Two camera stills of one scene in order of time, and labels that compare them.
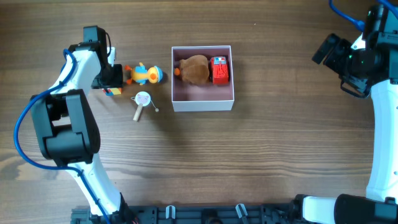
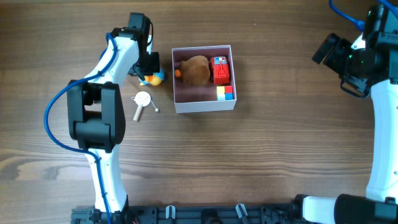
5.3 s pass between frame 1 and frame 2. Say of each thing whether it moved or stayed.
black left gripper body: moved
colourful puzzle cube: moved
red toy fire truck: stayed
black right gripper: stayed
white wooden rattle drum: stayed
